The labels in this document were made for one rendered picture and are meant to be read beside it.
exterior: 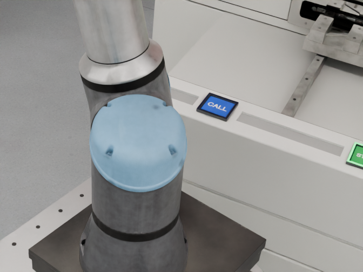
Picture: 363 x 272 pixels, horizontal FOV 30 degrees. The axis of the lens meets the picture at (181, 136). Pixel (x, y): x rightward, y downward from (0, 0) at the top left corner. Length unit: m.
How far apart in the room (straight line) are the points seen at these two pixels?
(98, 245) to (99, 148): 0.15
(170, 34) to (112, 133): 1.07
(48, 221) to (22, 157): 1.38
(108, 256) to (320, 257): 0.46
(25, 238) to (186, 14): 0.89
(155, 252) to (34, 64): 2.18
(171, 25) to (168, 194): 1.05
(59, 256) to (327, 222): 0.45
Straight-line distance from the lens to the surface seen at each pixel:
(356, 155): 1.12
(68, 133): 2.61
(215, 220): 1.03
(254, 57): 1.58
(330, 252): 1.20
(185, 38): 1.84
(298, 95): 1.42
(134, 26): 0.87
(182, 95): 1.18
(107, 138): 0.80
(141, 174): 0.79
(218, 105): 1.16
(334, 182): 1.10
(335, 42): 1.58
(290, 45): 1.65
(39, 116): 2.70
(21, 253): 1.09
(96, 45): 0.87
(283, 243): 1.22
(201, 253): 0.98
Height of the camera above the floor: 1.64
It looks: 39 degrees down
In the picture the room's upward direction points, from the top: 7 degrees clockwise
